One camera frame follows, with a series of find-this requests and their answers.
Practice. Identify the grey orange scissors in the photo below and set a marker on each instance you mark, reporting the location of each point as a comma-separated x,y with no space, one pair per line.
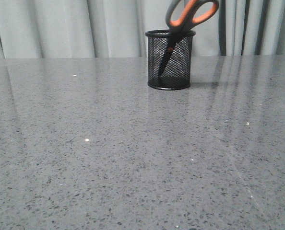
183,25

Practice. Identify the black mesh pen bucket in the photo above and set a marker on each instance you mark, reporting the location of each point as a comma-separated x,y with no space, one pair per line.
176,75

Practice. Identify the grey curtain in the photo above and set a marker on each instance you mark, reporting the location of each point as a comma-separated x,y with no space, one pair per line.
115,28

